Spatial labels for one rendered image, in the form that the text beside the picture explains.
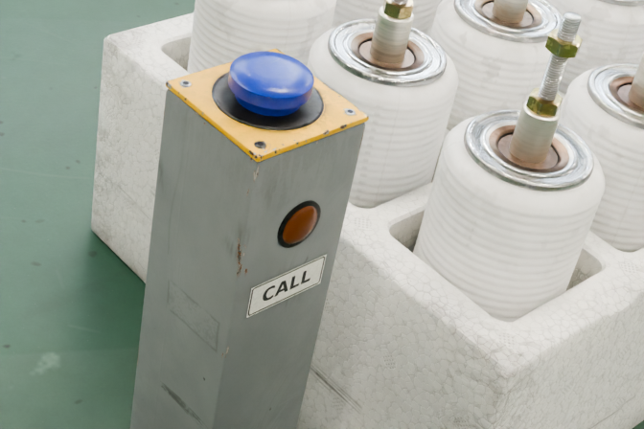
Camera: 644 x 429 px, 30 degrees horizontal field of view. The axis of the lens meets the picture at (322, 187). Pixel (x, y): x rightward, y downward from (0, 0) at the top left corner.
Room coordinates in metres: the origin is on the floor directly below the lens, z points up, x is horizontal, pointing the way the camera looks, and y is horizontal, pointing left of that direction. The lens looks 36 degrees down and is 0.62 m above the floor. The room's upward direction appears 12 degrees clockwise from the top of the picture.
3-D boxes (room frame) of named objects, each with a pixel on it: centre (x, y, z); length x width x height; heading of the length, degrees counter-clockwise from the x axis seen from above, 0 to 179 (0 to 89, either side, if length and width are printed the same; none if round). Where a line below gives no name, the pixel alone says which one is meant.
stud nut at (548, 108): (0.58, -0.11, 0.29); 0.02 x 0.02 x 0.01; 42
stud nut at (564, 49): (0.58, -0.11, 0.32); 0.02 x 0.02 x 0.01; 42
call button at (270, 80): (0.48, 0.03, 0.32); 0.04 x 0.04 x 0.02
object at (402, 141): (0.66, -0.02, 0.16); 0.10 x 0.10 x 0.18
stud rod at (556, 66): (0.58, -0.11, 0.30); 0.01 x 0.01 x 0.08
